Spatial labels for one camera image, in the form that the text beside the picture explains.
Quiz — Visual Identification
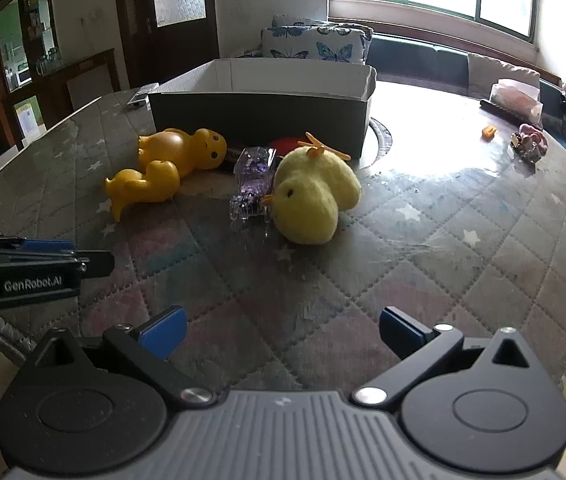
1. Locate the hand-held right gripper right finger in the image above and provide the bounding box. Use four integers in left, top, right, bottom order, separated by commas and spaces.
352, 306, 548, 407

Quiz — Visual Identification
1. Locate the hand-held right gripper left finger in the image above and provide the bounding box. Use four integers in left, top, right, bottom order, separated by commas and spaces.
20, 306, 216, 408

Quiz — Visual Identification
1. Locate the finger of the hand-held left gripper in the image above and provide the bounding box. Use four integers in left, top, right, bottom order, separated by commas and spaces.
0, 232, 76, 257
63, 251, 115, 281

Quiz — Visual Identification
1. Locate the yellow rubber duck figure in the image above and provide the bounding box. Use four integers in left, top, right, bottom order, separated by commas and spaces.
104, 128, 228, 222

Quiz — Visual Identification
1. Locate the yellow plush chick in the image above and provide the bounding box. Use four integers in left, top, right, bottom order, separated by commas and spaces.
263, 131, 362, 246

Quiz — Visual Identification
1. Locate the clear purple toy car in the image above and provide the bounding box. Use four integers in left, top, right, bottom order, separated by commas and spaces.
229, 146, 280, 226

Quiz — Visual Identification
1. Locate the red ball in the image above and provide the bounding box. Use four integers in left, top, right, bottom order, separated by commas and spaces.
268, 136, 308, 158

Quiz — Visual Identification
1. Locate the grey cardboard box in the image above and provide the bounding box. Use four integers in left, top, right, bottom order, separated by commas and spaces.
147, 58, 378, 161

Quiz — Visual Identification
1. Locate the silver remote control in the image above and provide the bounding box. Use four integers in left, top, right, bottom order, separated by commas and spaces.
127, 83, 160, 111

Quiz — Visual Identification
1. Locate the dark wooden sideboard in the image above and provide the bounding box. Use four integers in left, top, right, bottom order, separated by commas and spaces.
38, 49, 121, 126

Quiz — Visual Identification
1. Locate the pink toy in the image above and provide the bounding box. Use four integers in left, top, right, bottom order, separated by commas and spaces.
518, 122, 546, 148

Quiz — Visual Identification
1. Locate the dark wooden door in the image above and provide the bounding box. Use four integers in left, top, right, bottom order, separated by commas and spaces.
113, 0, 221, 88

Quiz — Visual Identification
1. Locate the clear plastic bag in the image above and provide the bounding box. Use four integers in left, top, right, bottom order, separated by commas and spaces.
489, 78, 544, 128

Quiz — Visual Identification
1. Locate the blue sofa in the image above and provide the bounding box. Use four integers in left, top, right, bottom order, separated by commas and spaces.
235, 22, 566, 181

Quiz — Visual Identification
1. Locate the grey cushion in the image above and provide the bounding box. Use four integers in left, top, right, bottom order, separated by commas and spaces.
467, 52, 541, 101

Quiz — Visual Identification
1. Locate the large butterfly print pillow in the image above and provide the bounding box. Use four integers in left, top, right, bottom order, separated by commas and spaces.
260, 26, 366, 65

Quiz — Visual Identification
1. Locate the small butterfly print pillow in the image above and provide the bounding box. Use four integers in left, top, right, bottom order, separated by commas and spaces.
271, 15, 374, 43

